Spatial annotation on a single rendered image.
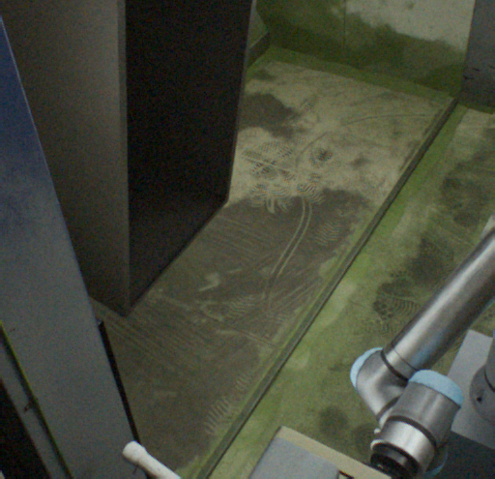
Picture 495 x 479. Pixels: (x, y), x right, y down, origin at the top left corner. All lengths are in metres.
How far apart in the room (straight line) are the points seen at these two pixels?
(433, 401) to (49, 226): 0.65
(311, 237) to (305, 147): 0.61
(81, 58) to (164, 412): 1.34
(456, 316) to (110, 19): 0.86
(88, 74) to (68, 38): 0.09
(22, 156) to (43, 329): 0.27
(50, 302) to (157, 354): 1.66
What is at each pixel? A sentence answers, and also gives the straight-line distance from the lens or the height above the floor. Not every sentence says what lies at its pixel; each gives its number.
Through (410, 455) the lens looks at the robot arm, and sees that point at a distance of 1.16.
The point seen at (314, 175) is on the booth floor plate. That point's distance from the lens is 3.32.
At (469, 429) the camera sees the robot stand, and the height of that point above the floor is 0.64.
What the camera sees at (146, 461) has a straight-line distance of 1.18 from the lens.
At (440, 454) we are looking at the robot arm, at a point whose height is 1.03.
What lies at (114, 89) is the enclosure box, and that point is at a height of 1.32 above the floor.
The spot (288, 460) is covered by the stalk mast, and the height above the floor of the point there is 1.64.
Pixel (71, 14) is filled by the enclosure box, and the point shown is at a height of 1.48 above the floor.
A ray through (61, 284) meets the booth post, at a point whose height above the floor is 1.42.
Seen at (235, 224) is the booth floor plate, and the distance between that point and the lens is 3.09.
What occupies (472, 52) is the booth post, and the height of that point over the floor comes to 0.31.
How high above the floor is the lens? 2.15
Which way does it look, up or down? 44 degrees down
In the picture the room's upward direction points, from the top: 5 degrees counter-clockwise
